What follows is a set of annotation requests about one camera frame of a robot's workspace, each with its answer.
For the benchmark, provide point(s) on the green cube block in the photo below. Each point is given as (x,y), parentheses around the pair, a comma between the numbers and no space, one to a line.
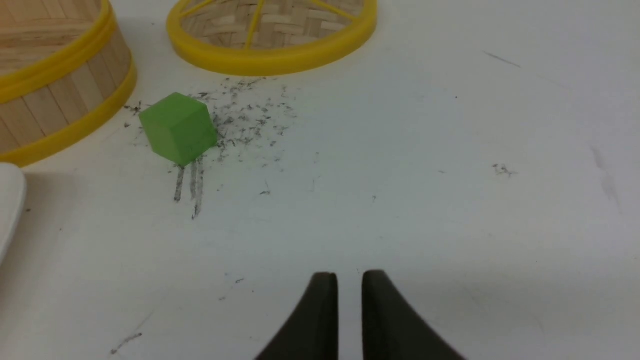
(179,128)

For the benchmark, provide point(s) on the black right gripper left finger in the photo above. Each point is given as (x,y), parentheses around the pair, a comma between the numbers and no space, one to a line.
(312,330)

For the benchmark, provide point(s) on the woven bamboo steamer lid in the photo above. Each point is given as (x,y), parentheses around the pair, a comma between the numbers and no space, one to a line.
(269,37)

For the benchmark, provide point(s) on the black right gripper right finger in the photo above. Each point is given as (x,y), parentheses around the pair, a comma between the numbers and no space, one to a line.
(392,329)

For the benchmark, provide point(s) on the white square plate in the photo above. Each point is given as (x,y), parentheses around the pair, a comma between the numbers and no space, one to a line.
(13,189)

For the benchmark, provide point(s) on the bamboo steamer basket yellow rim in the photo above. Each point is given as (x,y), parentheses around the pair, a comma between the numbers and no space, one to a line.
(66,70)

